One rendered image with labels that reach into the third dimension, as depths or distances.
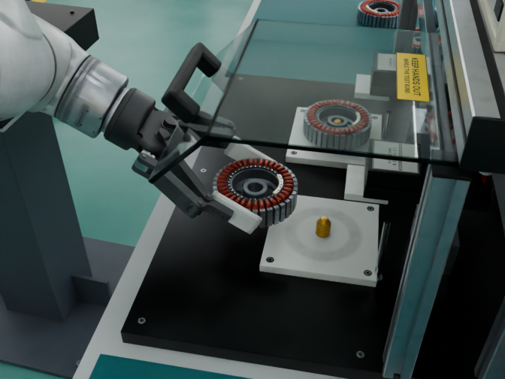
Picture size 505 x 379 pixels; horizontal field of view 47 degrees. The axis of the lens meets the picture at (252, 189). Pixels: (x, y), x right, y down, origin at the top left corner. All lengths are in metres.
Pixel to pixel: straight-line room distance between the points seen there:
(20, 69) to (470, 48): 0.39
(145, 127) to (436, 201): 0.39
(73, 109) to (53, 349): 1.06
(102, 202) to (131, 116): 1.40
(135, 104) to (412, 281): 0.38
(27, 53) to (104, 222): 1.48
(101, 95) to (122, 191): 1.44
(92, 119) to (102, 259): 1.19
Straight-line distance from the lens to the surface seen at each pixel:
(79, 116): 0.73
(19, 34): 0.59
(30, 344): 1.73
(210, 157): 0.96
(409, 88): 0.57
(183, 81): 0.57
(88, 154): 2.36
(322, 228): 0.79
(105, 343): 0.75
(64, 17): 1.38
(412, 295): 0.58
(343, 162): 0.94
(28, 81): 0.59
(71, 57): 0.73
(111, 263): 1.87
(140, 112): 0.73
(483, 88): 0.48
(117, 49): 3.14
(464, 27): 0.58
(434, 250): 0.55
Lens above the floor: 1.34
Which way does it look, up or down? 39 degrees down
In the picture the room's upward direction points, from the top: straight up
